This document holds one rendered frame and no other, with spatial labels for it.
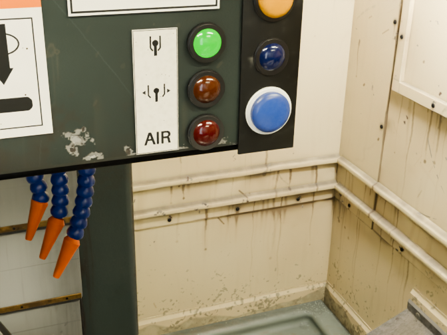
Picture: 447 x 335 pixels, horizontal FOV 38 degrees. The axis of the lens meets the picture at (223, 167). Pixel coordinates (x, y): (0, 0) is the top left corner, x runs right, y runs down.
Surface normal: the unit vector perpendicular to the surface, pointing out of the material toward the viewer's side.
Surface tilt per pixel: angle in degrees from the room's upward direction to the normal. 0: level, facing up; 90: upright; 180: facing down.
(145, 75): 90
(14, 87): 90
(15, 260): 90
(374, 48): 90
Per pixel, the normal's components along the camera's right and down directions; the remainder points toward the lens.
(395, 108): -0.93, 0.13
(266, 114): 0.30, 0.40
